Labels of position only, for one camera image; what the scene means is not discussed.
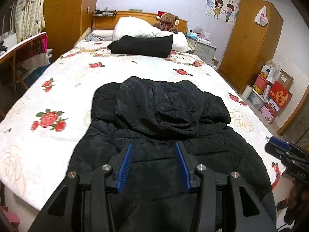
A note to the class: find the red gift box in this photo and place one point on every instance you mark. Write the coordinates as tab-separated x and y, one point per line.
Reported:
280	95

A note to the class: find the red plastic bin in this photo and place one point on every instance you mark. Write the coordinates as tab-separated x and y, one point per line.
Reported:
260	84

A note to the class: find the patterned curtain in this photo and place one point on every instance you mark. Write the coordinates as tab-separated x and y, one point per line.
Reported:
29	18

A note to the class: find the white plastic bag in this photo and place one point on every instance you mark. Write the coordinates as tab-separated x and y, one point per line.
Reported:
261	17

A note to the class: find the black puffer jacket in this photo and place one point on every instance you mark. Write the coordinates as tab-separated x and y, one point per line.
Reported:
153	116

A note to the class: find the brown teddy bear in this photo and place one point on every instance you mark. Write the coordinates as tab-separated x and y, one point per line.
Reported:
167	22

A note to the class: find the wooden headboard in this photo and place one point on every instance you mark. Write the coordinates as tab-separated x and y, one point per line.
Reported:
109	22

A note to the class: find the cartoon wall sticker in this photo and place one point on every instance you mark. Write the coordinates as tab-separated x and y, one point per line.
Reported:
223	2

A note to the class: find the wooden wardrobe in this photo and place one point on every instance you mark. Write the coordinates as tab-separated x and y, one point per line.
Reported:
250	45
66	21

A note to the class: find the white bedside drawer cabinet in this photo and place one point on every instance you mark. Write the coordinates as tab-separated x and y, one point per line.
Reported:
205	51

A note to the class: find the right wooden wardrobe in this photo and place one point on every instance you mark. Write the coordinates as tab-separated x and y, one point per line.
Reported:
250	45

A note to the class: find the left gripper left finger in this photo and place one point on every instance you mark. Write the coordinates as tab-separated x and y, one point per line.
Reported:
120	164

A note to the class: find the pink patterned box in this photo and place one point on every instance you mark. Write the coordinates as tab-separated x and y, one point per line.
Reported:
269	112

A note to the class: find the white floral bed sheet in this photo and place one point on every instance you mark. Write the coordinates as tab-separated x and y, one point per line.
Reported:
41	130

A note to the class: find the white pillow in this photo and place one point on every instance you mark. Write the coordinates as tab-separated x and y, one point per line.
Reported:
103	33

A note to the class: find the wooden desk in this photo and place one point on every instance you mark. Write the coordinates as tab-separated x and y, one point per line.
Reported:
24	58

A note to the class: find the person right hand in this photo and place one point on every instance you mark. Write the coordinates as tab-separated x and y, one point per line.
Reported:
298	197

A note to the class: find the white duvet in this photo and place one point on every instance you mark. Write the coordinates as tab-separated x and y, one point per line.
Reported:
136	27

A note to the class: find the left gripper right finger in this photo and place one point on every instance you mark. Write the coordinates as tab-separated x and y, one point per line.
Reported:
186	164

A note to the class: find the folded black garment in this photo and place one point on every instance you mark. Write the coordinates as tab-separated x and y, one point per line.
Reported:
152	47

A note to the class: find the left wooden wardrobe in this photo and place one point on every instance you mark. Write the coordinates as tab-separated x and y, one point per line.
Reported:
66	21

